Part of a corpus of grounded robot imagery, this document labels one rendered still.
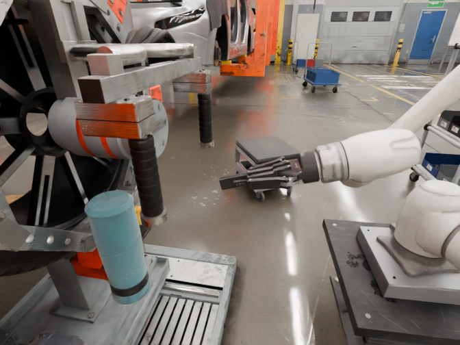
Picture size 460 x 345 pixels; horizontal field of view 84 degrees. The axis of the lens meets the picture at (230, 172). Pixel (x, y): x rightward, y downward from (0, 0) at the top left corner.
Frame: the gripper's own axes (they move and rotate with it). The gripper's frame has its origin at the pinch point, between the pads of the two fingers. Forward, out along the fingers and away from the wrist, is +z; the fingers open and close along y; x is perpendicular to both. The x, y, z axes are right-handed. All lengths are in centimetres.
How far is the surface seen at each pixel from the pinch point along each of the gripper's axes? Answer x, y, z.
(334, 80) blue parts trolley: 87, -524, -149
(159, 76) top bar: -28.5, 10.8, 4.9
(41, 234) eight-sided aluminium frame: -9.5, 24.2, 31.0
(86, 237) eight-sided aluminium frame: -1.3, 15.5, 32.5
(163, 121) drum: -19.0, 1.1, 11.3
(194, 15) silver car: -69, -255, 48
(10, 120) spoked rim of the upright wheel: -28.5, 12.5, 35.7
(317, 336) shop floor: 76, -5, -13
